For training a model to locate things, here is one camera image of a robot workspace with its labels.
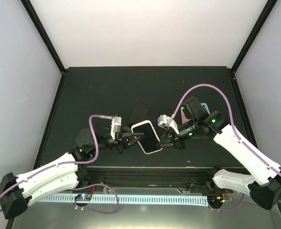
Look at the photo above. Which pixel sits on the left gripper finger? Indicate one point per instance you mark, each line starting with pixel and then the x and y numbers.
pixel 133 139
pixel 134 135

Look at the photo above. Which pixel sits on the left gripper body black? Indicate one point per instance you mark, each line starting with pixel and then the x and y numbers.
pixel 119 142

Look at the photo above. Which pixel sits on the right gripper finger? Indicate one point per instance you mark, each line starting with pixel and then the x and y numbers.
pixel 164 143
pixel 165 137

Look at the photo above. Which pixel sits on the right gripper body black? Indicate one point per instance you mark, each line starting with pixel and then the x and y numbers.
pixel 180 142

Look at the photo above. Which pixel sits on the pink phone case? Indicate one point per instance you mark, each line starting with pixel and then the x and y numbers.
pixel 150 142

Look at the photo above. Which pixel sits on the black phone pink edge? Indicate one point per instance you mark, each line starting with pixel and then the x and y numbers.
pixel 137 115

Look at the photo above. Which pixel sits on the pink cased phone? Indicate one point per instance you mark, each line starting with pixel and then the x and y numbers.
pixel 184 118

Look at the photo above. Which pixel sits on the blue phone black screen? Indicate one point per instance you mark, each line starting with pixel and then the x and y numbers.
pixel 152 114

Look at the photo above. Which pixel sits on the light blue phone case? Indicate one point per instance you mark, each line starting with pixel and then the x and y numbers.
pixel 204 105

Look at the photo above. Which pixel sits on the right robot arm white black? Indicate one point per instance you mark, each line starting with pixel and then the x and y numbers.
pixel 263 184

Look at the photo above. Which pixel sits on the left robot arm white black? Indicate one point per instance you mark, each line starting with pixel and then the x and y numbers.
pixel 17 193

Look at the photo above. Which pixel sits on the right small circuit board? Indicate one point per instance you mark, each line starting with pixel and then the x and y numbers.
pixel 221 199

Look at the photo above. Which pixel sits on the small circuit board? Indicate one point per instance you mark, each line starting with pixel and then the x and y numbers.
pixel 83 197
pixel 221 199

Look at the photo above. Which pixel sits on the left small circuit board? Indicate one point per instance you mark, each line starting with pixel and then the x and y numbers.
pixel 83 197

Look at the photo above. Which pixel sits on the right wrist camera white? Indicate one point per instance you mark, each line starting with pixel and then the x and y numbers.
pixel 164 122

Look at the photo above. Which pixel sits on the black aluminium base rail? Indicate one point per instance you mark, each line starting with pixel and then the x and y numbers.
pixel 196 180

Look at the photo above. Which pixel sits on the white slotted cable duct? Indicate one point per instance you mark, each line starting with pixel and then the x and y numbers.
pixel 130 199

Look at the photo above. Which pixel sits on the left rear black frame post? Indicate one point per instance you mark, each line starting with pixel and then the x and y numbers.
pixel 43 34

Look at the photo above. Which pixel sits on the black frame post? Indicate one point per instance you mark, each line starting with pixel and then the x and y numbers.
pixel 266 11
pixel 43 34

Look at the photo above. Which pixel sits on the right rear black frame post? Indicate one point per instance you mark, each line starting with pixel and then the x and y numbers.
pixel 266 11

